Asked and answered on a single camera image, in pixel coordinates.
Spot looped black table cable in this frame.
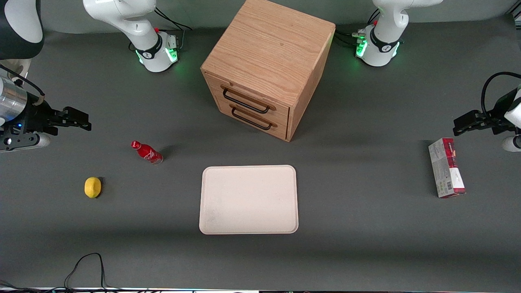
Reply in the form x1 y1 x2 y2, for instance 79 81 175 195
64 253 108 290

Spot black left arm base cables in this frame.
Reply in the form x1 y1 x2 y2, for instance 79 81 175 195
334 8 381 49

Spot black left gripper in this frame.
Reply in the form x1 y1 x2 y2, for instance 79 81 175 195
453 87 517 137

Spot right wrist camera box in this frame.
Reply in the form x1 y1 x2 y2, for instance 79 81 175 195
0 132 51 153

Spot grey and red carton box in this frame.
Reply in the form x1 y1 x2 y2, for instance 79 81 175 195
428 138 466 199

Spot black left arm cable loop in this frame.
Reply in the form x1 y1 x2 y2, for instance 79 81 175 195
481 72 521 116

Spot thin black table-edge cable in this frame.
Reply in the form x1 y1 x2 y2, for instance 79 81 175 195
0 279 66 293

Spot red cola bottle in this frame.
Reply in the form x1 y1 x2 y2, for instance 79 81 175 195
131 140 164 165

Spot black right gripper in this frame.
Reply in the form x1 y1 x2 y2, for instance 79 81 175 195
16 98 92 136

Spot beige rectangular tray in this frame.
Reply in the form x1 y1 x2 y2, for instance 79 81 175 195
199 165 299 235

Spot black right arm base cables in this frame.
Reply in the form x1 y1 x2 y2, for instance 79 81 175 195
154 6 193 51

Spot oak wooden drawer cabinet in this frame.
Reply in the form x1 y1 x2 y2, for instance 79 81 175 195
201 0 336 142

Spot white background fixture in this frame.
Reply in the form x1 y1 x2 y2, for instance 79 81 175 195
0 59 31 88

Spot yellow lemon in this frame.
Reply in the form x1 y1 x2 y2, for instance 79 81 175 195
84 177 102 199

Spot black arm base cables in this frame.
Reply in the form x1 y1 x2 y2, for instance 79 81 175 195
154 6 193 51
334 8 381 49

